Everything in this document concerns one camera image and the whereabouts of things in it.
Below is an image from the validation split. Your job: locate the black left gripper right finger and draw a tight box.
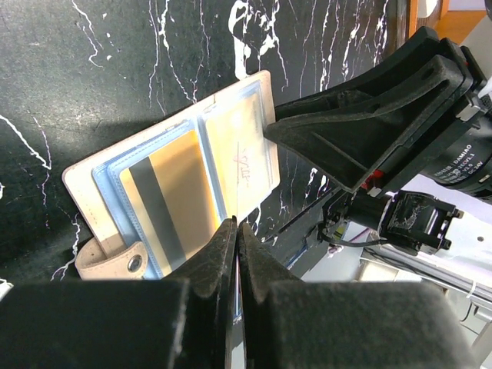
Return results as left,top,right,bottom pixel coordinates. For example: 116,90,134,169
237,223,477,368

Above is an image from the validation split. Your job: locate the beige leather card holder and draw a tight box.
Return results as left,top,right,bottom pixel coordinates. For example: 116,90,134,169
62,71,280,280

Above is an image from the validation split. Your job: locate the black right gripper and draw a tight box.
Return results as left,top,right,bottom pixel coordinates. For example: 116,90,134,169
264,26,491,200

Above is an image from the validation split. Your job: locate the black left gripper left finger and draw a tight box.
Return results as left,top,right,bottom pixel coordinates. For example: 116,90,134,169
1,218,237,368

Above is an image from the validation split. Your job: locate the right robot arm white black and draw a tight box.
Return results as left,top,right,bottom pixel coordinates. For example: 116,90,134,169
264,27,491,256

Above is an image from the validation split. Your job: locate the orange wooden shelf rack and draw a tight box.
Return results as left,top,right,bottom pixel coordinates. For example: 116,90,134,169
387,0,418,48

